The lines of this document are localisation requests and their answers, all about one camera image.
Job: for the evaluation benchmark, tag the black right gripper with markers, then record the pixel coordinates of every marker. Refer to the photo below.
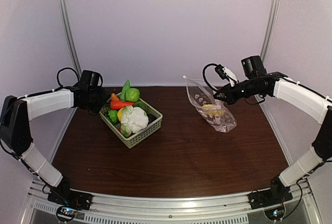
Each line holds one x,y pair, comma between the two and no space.
230,98

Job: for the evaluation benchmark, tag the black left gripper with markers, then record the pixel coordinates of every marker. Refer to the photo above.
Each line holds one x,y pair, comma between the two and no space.
105,96

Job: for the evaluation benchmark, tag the orange toy pepper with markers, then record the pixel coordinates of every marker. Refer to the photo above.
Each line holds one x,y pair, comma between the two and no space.
114,98

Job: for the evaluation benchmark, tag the red orange toy carrot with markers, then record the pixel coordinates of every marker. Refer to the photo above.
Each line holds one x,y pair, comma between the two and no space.
117,105

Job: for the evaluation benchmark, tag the clear zip top bag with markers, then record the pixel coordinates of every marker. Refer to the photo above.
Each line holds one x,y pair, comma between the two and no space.
199,94

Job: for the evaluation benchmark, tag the green toy lime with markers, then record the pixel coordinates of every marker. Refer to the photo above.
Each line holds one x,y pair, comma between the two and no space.
132,95

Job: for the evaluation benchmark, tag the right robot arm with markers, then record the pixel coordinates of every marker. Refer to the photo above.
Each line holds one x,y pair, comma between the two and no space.
307,112

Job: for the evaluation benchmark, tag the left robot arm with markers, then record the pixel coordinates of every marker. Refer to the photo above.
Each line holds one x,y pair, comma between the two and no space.
19,114

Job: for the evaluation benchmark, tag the striped green toy watermelon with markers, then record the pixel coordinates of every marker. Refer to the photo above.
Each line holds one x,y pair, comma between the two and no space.
111,115

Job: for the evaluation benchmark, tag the yellow orange toy fruit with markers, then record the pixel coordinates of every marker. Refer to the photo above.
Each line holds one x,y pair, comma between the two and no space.
119,114

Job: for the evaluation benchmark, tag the dark green leafy toy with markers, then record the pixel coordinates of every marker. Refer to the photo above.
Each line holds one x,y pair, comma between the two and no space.
141,105

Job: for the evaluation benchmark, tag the white toy cauliflower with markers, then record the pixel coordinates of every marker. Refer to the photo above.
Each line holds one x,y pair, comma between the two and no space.
133,119

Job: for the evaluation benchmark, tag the green perforated plastic basket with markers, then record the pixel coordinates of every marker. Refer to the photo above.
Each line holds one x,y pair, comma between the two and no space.
136,138

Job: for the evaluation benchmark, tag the dark purple toy eggplant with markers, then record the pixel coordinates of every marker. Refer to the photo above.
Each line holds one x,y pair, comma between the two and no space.
151,118

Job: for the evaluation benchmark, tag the left round circuit board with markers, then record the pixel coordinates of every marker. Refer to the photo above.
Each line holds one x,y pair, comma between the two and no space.
65,214

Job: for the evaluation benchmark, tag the round circuit board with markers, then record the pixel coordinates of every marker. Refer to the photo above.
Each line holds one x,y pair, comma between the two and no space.
65,214
275,214

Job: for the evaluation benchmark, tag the right round circuit board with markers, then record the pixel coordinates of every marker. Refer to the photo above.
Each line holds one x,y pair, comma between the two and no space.
275,214

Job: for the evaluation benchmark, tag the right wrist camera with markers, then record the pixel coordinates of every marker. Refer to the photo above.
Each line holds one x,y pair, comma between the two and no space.
226,74

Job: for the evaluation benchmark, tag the right aluminium frame post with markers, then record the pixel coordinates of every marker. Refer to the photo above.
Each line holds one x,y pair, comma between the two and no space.
273,12

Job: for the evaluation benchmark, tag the aluminium frame post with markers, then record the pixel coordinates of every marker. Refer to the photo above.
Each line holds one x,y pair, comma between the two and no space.
273,12
69,37

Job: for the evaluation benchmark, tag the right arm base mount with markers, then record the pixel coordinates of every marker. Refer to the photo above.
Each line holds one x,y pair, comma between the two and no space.
267,199

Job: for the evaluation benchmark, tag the front aluminium rail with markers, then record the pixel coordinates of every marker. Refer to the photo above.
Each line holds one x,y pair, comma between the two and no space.
230,208

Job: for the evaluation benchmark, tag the left aluminium frame post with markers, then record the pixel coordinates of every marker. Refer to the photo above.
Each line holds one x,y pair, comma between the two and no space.
69,37

